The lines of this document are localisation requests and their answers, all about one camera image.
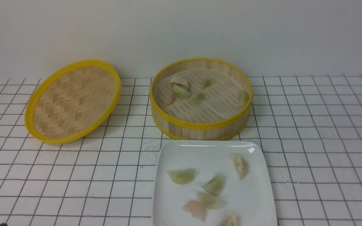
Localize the green dumpling on plate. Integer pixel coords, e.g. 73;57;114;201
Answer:
167;169;196;185

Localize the white dumpling steamer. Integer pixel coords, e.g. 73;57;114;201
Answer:
229;154;248;180

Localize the pink dumpling on plate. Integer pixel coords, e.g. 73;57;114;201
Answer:
182;200;206;222

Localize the green dumpling top steamer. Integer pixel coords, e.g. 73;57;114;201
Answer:
201;79;214;90

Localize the yellow-rimmed bamboo steamer basket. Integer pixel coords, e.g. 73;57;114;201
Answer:
149;58;253;140

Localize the yellow-rimmed bamboo steamer lid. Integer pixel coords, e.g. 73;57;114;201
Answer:
25;60;122;144

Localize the pink dumpling in steamer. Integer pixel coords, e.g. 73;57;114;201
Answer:
163;92;173;106

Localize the green dumpling plate centre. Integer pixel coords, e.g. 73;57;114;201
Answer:
197;191;227;209

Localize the white dumpling in steamer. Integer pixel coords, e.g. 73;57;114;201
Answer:
168;76;189;88

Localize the small green dumpling centre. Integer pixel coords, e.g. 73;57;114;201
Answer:
191;92;205;103

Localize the white mesh steamer liner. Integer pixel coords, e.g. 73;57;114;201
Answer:
153;68;250;123

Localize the green dumpling steamer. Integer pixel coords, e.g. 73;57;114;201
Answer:
201;174;225;196
201;79;214;90
172;84;191;99

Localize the green dumpling steamer edge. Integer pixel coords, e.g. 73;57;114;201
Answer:
238;90;250;108

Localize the beige dumpling plate bottom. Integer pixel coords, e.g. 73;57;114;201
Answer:
217;212;238;226

